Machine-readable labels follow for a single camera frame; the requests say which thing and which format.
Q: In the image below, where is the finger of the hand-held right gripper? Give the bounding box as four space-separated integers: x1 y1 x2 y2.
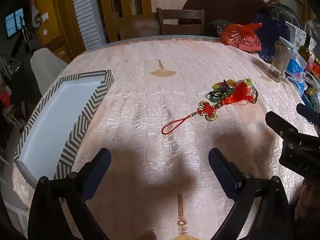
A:
265 111 299 140
296 103 320 124

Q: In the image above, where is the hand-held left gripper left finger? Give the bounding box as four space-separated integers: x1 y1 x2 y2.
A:
27 148 112 240

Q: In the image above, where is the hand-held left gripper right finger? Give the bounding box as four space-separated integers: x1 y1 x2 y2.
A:
209 148 294 240

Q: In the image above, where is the red knot tassel ornament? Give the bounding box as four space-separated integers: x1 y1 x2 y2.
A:
161 81 258 135

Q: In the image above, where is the striped box with white inside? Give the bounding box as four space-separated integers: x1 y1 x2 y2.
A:
14 69 114 189

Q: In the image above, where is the colourful bead bracelet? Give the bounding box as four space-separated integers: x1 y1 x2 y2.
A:
213 78 253 92

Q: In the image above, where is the person's right hand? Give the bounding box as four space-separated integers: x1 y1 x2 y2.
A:
294 179 320 222

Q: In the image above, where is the person's left hand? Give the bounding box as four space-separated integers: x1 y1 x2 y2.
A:
139 229 157 240

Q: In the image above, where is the blue plastic packet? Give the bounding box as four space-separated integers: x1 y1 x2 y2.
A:
285 54 307 90

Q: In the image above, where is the dark wine bottle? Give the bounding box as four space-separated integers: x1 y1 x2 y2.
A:
297 29 312 65

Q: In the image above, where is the white paper bag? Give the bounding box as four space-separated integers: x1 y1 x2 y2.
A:
285 21 307 48

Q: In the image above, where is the dark blue bag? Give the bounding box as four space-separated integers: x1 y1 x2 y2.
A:
252 11 290 64

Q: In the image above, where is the red plastic bag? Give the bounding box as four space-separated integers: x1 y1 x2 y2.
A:
220 22 263 53

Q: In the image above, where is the dark shiny bag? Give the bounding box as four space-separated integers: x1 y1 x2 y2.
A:
265 2 300 25

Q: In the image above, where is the black plastic bag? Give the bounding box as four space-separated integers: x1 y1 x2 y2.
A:
206 19 234 38

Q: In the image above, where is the white covered chair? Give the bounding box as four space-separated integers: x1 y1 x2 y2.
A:
30 47 68 98

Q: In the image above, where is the dark brown round board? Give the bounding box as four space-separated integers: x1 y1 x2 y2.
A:
182 0 267 28

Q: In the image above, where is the dark wooden chair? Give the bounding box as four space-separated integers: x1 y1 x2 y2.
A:
157 7 205 36

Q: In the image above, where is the light brown wooden chair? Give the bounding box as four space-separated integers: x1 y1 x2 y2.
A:
116 12 158 40

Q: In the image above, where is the white louvered door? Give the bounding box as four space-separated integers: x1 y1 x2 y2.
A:
70 0 107 50

